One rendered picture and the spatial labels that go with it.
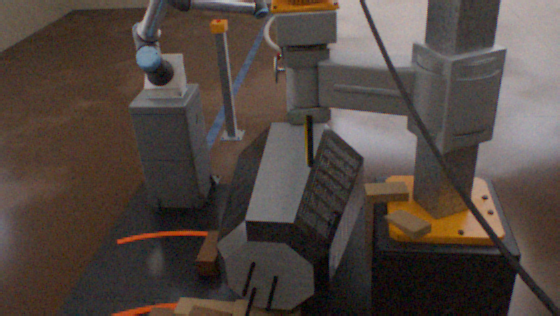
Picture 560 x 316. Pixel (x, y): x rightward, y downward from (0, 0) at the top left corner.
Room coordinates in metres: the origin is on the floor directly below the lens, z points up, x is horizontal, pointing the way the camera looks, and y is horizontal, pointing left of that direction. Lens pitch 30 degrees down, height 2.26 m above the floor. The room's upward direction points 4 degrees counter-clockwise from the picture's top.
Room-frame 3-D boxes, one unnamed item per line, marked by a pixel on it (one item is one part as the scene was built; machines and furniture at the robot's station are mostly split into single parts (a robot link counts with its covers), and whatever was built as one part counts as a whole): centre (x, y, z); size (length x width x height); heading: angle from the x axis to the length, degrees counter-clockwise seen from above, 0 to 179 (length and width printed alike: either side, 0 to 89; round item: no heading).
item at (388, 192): (2.08, -0.50, 0.81); 0.20 x 0.10 x 0.05; 88
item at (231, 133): (4.34, 0.43, 0.54); 0.20 x 0.20 x 1.09; 80
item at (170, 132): (3.41, 0.78, 0.43); 0.50 x 0.50 x 0.85; 81
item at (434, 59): (1.98, -0.74, 1.36); 0.35 x 0.35 x 0.41
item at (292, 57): (2.52, -0.15, 1.30); 0.74 x 0.23 x 0.49; 178
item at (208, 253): (2.59, 0.48, 0.07); 0.30 x 0.12 x 0.12; 168
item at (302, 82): (2.26, -0.15, 1.34); 0.19 x 0.19 x 0.20
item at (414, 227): (1.85, -0.55, 0.80); 0.20 x 0.10 x 0.05; 28
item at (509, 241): (1.98, -0.74, 0.37); 0.66 x 0.66 x 0.74; 80
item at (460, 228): (1.98, -0.74, 0.76); 0.49 x 0.49 x 0.05; 80
